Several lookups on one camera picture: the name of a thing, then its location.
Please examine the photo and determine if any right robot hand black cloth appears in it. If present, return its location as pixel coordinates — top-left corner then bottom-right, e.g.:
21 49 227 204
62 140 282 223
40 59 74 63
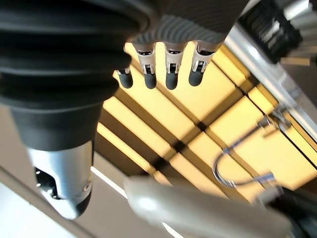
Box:
0 0 251 221

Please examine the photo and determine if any grey looped cable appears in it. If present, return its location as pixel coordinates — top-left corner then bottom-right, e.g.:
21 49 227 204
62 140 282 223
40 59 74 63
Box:
212 118 283 189

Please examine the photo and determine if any silver metal frame rail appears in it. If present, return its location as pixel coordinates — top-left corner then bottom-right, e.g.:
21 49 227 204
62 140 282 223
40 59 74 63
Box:
224 23 317 142

